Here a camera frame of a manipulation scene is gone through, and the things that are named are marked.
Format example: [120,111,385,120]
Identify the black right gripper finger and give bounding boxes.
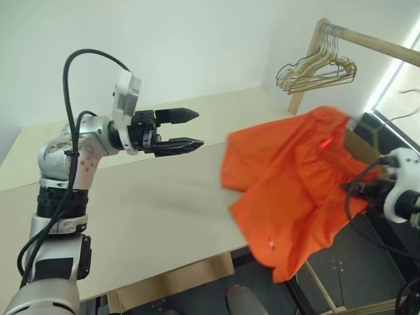
[341,182,371,198]

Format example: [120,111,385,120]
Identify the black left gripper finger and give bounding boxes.
[154,137,205,158]
[154,107,200,127]

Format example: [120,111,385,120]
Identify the bunch of wire hangers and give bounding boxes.
[275,28,357,89]
[280,28,358,93]

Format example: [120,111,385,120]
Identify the open brown cardboard box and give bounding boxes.
[341,129,381,168]

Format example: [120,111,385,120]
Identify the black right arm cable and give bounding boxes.
[345,156,420,315]

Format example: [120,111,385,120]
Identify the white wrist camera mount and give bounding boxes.
[110,70,142,156]
[382,147,420,224]

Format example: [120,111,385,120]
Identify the orange shorts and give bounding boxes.
[220,104,381,285]

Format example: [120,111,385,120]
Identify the light wooden slat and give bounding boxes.
[303,261,400,315]

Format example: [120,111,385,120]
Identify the wooden clothes rack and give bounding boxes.
[287,18,420,116]

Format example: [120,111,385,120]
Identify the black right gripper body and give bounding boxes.
[367,178,396,205]

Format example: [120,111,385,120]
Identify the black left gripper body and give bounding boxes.
[127,110,163,154]

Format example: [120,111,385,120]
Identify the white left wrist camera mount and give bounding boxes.
[110,70,142,156]

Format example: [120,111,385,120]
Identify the dark brown rounded shape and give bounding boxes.
[226,284,268,315]

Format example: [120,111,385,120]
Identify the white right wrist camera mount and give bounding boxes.
[382,147,420,224]

